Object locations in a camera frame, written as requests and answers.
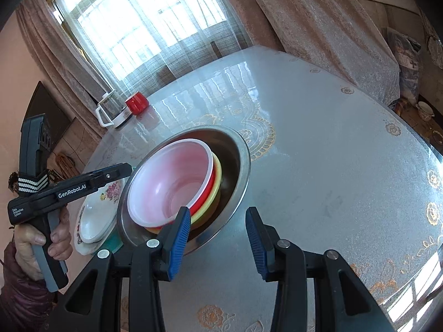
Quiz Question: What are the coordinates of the white floral plate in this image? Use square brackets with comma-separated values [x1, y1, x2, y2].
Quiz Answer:
[78, 178, 126, 243]

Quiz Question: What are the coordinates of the large white double-happiness plate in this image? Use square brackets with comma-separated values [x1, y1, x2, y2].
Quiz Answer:
[74, 192, 118, 256]

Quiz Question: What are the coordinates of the red plastic bowl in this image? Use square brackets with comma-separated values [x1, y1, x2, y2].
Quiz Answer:
[127, 138, 217, 228]

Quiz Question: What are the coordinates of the yellow plastic bowl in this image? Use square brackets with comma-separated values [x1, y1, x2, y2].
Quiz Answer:
[143, 152, 222, 234]

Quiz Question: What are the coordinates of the stainless steel bowl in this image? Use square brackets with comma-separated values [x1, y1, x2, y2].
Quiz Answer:
[117, 125, 251, 255]

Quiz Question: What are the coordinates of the person's left hand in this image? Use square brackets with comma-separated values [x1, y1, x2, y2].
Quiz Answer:
[14, 207, 74, 281]

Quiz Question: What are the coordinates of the turquoise plastic plate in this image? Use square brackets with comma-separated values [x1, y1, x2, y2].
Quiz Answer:
[101, 231, 123, 253]

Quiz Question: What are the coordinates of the white glass electric kettle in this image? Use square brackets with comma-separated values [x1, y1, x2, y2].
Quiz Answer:
[95, 90, 132, 128]

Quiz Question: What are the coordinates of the red mug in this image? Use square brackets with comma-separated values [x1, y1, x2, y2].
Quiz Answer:
[125, 92, 150, 115]

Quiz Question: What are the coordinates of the left beige curtain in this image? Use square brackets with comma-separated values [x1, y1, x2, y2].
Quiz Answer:
[16, 0, 110, 142]

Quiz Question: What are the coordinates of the beige curtain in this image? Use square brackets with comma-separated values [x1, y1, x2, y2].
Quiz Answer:
[16, 0, 110, 142]
[228, 0, 400, 106]

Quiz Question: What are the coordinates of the sheer white window curtain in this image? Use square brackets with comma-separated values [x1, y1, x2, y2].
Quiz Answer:
[55, 0, 251, 96]

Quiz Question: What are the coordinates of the white patterned pot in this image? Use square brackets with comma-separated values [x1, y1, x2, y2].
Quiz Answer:
[416, 101, 435, 121]

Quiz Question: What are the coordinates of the right beige curtain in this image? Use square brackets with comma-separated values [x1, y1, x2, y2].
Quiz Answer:
[228, 0, 400, 106]

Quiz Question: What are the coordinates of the black wall television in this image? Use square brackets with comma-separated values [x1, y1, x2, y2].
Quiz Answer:
[24, 81, 71, 151]

